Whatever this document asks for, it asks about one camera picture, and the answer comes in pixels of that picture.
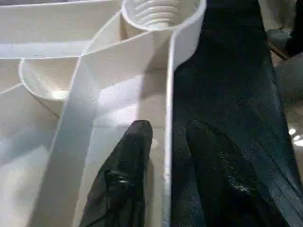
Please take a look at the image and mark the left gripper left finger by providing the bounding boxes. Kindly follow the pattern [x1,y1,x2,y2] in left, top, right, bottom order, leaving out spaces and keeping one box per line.
[80,119,154,227]

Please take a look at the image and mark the white plastic table top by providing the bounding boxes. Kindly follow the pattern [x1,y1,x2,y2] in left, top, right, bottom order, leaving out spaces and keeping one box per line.
[0,0,206,227]

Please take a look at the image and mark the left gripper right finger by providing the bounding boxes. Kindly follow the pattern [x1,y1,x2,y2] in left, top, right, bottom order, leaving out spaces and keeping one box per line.
[186,119,287,227]

